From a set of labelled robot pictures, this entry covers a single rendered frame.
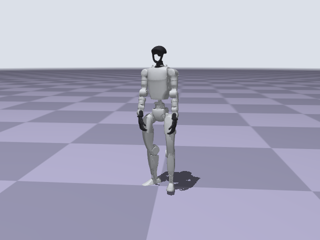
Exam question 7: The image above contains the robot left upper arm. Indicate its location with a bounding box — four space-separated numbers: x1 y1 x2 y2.
167 68 179 98

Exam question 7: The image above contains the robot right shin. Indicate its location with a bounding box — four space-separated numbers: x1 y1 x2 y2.
147 150 159 180

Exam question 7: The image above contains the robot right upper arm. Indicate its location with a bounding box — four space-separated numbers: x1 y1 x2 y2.
139 68 149 97

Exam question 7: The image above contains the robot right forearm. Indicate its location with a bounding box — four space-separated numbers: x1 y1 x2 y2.
136 92 146 116

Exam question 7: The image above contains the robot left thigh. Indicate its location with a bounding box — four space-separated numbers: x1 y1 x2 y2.
164 113 178 158

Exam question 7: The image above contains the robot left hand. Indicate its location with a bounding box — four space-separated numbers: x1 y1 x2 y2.
167 113 178 135

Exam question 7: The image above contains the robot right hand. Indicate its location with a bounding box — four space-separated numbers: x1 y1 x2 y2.
137 110 147 131

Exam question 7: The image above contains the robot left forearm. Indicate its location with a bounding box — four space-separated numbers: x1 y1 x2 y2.
171 90 179 118

